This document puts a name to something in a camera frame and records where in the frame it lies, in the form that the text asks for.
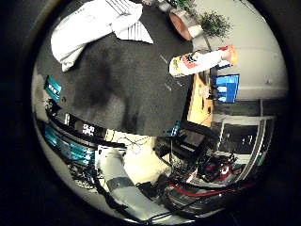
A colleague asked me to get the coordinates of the dark screen grey frame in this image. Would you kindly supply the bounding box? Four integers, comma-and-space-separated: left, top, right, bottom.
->
216, 115, 277, 164

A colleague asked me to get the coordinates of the light wooden board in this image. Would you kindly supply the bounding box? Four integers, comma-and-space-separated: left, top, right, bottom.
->
186, 73, 215, 128

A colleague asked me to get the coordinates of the black bar digital display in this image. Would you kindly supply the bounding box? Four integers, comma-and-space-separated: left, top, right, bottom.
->
46, 105, 127, 149

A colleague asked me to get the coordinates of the small green bushy plant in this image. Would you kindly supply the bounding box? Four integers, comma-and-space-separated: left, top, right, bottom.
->
198, 11, 232, 39

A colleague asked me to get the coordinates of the blue box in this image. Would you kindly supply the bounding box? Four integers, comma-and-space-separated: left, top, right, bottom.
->
215, 73, 241, 104

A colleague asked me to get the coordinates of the small teal panel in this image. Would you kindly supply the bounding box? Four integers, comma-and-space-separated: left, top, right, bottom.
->
43, 74, 63, 103

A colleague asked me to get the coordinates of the red cable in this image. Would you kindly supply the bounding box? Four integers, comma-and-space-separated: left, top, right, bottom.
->
168, 180, 257, 198

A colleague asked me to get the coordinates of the white cloth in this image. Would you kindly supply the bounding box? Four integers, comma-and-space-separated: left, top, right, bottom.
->
50, 0, 154, 73

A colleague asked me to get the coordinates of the white spray bottle orange head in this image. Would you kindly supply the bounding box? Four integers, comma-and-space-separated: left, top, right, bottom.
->
168, 44, 238, 78

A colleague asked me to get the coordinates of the green leafy plant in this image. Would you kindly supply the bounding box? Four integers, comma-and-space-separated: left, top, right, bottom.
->
169, 0, 198, 13

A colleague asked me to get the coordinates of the teal equipment rack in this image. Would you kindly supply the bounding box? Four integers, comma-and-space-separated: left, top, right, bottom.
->
42, 124, 96, 168

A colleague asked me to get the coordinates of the terracotta white plant pot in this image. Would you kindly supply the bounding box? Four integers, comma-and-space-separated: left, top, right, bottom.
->
168, 8, 205, 42

